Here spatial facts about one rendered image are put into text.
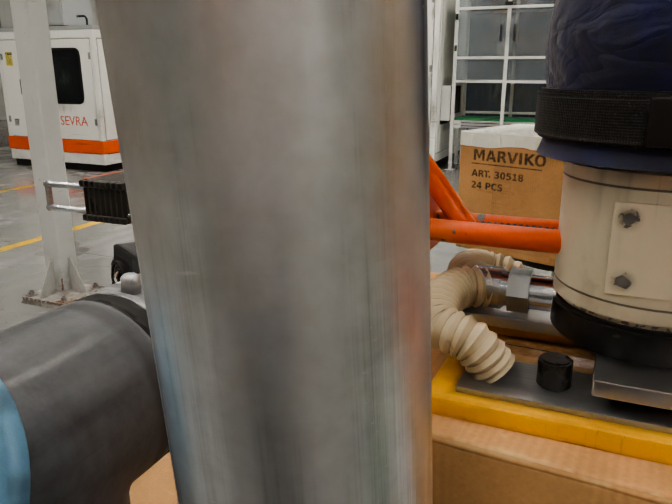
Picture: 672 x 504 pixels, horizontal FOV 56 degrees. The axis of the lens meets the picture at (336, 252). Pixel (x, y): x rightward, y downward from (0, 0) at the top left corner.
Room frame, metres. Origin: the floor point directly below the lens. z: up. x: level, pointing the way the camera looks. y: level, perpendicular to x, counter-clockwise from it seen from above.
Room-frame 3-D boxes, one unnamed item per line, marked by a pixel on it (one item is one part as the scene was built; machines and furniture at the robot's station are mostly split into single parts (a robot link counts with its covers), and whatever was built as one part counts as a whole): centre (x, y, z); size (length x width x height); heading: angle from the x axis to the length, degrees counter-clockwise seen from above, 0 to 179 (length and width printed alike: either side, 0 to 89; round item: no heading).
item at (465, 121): (7.95, -2.10, 0.32); 1.25 x 0.52 x 0.63; 66
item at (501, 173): (2.09, -0.78, 0.82); 0.60 x 0.40 x 0.40; 48
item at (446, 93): (8.23, -1.46, 0.81); 0.58 x 0.12 x 0.42; 156
